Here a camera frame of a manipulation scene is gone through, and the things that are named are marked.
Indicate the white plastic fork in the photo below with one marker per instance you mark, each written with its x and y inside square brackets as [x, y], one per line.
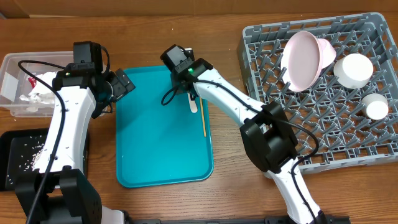
[192, 103]

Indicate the white paper cup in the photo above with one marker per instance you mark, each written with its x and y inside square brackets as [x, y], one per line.
[375, 106]

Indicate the wooden chopstick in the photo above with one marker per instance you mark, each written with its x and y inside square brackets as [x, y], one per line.
[202, 117]

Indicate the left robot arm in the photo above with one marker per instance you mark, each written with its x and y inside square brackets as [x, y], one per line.
[56, 190]

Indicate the pink bowl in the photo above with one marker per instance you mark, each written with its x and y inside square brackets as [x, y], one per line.
[329, 53]

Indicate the teal plastic tray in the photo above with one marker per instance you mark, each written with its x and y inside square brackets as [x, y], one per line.
[156, 144]

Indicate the red snack wrapper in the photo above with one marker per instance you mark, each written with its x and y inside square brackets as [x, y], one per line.
[32, 81]

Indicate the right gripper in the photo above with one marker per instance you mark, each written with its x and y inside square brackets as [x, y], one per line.
[181, 84]

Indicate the white bowl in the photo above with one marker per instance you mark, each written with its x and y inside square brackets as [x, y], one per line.
[353, 71]

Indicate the clear plastic bin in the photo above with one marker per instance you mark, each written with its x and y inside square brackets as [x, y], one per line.
[15, 83]

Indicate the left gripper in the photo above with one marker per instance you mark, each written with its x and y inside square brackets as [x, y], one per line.
[124, 85]

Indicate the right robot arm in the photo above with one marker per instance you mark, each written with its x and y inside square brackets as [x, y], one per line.
[268, 136]

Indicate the grey dishwasher rack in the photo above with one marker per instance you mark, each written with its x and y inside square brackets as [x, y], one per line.
[332, 112]

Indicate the rice and peanut scraps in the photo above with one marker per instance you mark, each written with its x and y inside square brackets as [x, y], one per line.
[23, 155]

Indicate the black plastic tray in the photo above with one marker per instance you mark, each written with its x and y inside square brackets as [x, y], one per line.
[6, 139]

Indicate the large pink plate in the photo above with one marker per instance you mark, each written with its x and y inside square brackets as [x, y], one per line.
[302, 58]

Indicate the white napkin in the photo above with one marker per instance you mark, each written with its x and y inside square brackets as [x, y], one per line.
[41, 94]

